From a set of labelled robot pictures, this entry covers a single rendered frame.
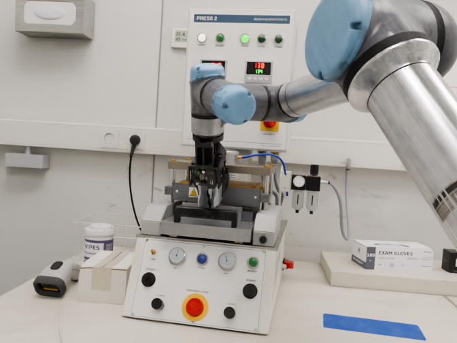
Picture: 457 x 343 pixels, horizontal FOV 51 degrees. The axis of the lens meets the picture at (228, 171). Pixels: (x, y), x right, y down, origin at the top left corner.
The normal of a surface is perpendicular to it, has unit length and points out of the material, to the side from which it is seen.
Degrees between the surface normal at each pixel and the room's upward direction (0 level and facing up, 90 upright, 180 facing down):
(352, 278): 90
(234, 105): 106
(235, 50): 90
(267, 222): 40
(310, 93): 113
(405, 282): 90
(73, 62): 90
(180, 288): 65
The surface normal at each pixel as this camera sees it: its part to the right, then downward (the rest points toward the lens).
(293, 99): -0.81, 0.37
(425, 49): 0.41, 0.13
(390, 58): -0.07, 0.28
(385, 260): 0.11, 0.06
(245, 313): -0.13, -0.38
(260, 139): -0.17, 0.04
